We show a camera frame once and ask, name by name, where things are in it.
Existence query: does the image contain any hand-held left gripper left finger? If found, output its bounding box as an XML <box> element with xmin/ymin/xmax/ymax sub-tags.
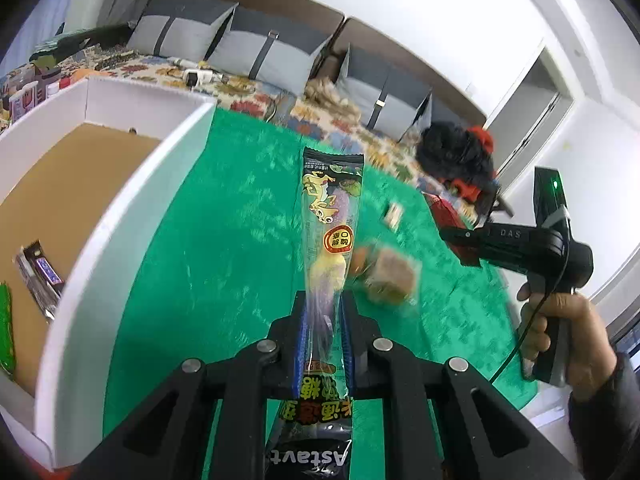
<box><xmin>75</xmin><ymin>291</ymin><xmax>308</xmax><ymax>480</ymax></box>

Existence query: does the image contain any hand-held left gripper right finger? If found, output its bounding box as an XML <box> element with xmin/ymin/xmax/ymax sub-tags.
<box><xmin>340</xmin><ymin>292</ymin><xmax>586</xmax><ymax>480</ymax></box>

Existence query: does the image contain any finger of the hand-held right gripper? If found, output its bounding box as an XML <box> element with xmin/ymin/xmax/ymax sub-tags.
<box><xmin>439</xmin><ymin>226</ymin><xmax>483</xmax><ymax>266</ymax></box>

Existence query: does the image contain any red snack packet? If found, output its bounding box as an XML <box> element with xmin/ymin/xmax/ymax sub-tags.
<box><xmin>424</xmin><ymin>192</ymin><xmax>468</xmax><ymax>241</ymax></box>

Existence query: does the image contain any long black gummy candy packet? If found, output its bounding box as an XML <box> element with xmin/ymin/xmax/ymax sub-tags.
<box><xmin>264</xmin><ymin>146</ymin><xmax>365</xmax><ymax>480</ymax></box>

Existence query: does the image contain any white cardboard box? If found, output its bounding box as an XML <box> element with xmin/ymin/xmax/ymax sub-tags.
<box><xmin>0</xmin><ymin>77</ymin><xmax>217</xmax><ymax>471</ymax></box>

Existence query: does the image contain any brown chocolate bar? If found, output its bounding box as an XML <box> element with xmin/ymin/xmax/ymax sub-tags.
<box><xmin>14</xmin><ymin>241</ymin><xmax>65</xmax><ymax>322</ymax></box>

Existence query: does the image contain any green sausage packet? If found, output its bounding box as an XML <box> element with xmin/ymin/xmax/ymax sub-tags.
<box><xmin>0</xmin><ymin>282</ymin><xmax>17</xmax><ymax>373</ymax></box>

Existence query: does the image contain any person's right forearm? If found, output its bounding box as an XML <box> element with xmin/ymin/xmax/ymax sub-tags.
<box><xmin>567</xmin><ymin>352</ymin><xmax>640</xmax><ymax>480</ymax></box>

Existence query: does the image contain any person's right hand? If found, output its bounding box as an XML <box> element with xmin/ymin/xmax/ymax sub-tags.
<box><xmin>515</xmin><ymin>282</ymin><xmax>618</xmax><ymax>403</ymax></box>

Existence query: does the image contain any black chair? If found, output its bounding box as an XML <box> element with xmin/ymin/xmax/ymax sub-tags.
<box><xmin>482</xmin><ymin>180</ymin><xmax>516</xmax><ymax>223</ymax></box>

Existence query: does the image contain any small clear cracker packet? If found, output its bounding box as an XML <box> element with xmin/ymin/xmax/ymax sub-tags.
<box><xmin>382</xmin><ymin>202</ymin><xmax>405</xmax><ymax>231</ymax></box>

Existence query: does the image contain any bagged bread loaf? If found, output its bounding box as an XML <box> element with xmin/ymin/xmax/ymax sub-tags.
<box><xmin>350</xmin><ymin>242</ymin><xmax>421</xmax><ymax>311</ymax></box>

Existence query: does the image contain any black clothes pile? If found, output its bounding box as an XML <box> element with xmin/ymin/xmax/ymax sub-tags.
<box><xmin>417</xmin><ymin>121</ymin><xmax>496</xmax><ymax>183</ymax></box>

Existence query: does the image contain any red garment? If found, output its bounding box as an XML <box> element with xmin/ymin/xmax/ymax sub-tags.
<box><xmin>440</xmin><ymin>127</ymin><xmax>501</xmax><ymax>201</ymax></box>

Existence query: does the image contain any grey two-tone pillow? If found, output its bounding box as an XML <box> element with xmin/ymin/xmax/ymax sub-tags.
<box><xmin>335</xmin><ymin>45</ymin><xmax>433</xmax><ymax>141</ymax></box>
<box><xmin>127</xmin><ymin>0</ymin><xmax>240</xmax><ymax>63</ymax></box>
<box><xmin>415</xmin><ymin>94</ymin><xmax>488</xmax><ymax>137</ymax></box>
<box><xmin>205</xmin><ymin>5</ymin><xmax>346</xmax><ymax>96</ymax></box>

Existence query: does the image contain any beige knitted cloth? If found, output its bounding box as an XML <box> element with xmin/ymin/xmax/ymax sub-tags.
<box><xmin>304</xmin><ymin>76</ymin><xmax>362</xmax><ymax>117</ymax></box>

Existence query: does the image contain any white power strip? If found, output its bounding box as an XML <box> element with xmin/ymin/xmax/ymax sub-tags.
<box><xmin>170</xmin><ymin>57</ymin><xmax>223</xmax><ymax>88</ymax></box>

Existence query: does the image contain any colourful patterned bed sheet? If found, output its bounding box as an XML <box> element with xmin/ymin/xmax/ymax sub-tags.
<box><xmin>0</xmin><ymin>45</ymin><xmax>501</xmax><ymax>226</ymax></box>

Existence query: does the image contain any purple patterned box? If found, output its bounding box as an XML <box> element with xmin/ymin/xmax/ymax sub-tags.
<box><xmin>9</xmin><ymin>81</ymin><xmax>40</xmax><ymax>122</ymax></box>

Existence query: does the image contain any dark green cloth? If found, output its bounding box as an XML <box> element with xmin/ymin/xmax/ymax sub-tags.
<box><xmin>30</xmin><ymin>25</ymin><xmax>132</xmax><ymax>68</ymax></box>

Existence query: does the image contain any grey curtain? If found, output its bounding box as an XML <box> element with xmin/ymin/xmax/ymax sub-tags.
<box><xmin>15</xmin><ymin>0</ymin><xmax>176</xmax><ymax>61</ymax></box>

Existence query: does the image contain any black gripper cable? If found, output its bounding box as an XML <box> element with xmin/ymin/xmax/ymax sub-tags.
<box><xmin>487</xmin><ymin>292</ymin><xmax>548</xmax><ymax>386</ymax></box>

